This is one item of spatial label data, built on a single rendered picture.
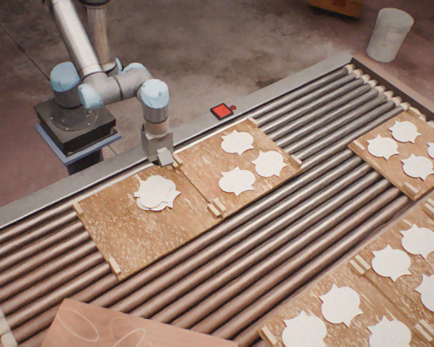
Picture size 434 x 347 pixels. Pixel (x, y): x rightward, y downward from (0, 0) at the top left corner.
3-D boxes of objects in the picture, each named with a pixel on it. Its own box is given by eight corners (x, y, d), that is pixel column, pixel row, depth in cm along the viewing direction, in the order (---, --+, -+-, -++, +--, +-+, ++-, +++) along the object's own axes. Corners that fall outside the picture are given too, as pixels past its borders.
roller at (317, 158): (-5, 344, 128) (-10, 339, 124) (400, 107, 212) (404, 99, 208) (1, 359, 126) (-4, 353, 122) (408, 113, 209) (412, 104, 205)
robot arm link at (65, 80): (49, 91, 171) (43, 64, 160) (83, 82, 177) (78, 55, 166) (60, 111, 166) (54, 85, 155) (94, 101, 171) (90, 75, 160)
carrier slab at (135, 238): (71, 207, 155) (71, 204, 154) (169, 160, 172) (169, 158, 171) (119, 282, 138) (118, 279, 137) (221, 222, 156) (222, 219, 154)
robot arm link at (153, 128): (173, 119, 129) (147, 127, 126) (173, 130, 133) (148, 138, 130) (162, 104, 133) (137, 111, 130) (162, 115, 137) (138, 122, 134)
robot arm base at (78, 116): (49, 107, 179) (44, 89, 171) (84, 96, 185) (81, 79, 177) (61, 132, 172) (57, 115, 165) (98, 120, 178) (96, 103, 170)
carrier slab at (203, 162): (169, 159, 173) (169, 157, 172) (246, 120, 191) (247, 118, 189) (223, 219, 156) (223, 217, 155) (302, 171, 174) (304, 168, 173)
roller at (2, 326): (-11, 330, 130) (-17, 325, 126) (392, 101, 214) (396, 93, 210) (-5, 344, 128) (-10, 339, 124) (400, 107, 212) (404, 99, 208)
